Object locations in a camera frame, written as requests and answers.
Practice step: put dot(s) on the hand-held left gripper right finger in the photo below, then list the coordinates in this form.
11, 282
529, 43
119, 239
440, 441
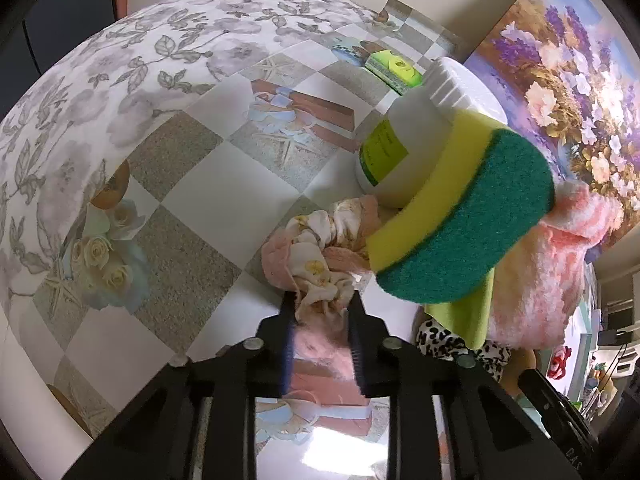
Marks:
357, 352

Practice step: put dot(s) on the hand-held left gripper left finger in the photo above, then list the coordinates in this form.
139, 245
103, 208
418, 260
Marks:
287, 352

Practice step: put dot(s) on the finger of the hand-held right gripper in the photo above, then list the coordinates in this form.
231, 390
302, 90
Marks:
532, 385

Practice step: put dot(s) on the leopard print scrunchie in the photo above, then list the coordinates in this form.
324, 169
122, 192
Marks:
445, 342

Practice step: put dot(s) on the pink cream floral scrunchie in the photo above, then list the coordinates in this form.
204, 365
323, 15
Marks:
310, 255

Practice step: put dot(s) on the pink white knitted cloth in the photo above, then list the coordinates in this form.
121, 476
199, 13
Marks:
540, 270

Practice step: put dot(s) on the yellow sponge with green scourer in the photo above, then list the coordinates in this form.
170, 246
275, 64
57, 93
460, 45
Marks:
475, 200

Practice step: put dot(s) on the small green box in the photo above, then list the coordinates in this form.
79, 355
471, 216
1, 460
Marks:
395, 67

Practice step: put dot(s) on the red crochet flower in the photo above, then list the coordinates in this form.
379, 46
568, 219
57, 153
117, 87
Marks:
560, 360

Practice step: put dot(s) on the lime green cloth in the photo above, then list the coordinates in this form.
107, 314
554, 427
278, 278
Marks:
465, 320

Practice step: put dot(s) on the white jar with green label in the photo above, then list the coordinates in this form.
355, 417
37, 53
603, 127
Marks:
400, 160

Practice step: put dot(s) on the flower painting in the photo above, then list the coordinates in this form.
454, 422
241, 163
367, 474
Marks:
575, 85

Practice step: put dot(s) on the grey floral tablecloth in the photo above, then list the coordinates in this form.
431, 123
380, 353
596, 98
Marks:
150, 60

